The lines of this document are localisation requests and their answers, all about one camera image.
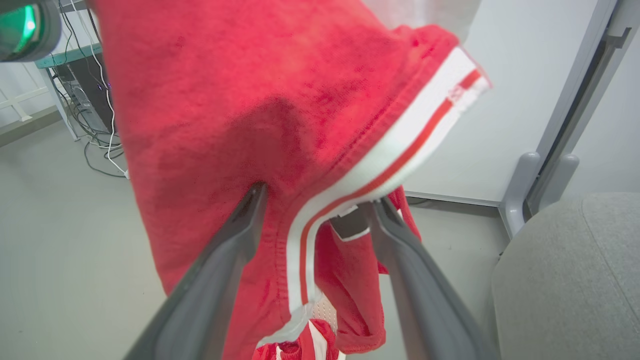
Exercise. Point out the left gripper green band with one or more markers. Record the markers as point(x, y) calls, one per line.
point(25, 27)

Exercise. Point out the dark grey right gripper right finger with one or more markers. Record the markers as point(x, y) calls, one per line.
point(425, 300)

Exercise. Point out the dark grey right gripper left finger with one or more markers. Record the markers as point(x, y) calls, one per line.
point(210, 280)

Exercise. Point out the red garment with white stripes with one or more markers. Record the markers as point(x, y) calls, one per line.
point(240, 100)

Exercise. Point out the desk with teal top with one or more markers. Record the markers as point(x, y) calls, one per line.
point(67, 56)

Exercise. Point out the black computer tower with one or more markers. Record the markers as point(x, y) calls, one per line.
point(92, 95)

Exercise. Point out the grey fabric sofa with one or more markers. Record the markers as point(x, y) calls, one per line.
point(575, 280)

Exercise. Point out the wide white partition panel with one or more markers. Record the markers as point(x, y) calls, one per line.
point(510, 100)

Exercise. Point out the narrow white partition panel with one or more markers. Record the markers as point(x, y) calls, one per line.
point(620, 125)

